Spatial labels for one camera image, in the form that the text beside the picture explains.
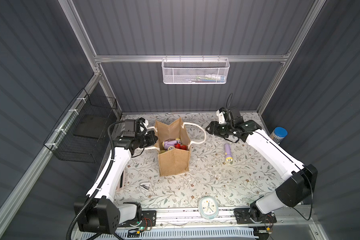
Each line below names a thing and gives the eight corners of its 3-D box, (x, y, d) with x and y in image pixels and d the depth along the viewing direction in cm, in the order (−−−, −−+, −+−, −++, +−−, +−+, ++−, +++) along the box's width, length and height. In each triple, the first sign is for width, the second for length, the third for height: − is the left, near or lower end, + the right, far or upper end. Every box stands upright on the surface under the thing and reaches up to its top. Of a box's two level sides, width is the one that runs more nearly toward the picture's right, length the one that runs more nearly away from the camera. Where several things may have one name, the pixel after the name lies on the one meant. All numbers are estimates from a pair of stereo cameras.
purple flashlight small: (226, 162, 95) (227, 159, 93) (222, 146, 103) (223, 143, 100) (232, 162, 95) (233, 159, 93) (228, 146, 103) (229, 143, 100)
